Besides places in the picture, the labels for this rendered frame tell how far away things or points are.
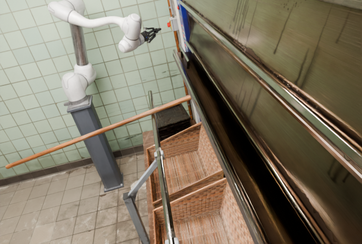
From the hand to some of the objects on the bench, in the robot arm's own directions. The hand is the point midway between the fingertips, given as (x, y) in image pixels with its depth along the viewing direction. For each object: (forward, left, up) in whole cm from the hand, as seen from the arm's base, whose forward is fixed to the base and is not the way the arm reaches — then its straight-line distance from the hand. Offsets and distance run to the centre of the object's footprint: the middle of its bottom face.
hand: (157, 30), depth 222 cm
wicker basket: (+82, -11, -88) cm, 121 cm away
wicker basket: (+142, -15, -88) cm, 168 cm away
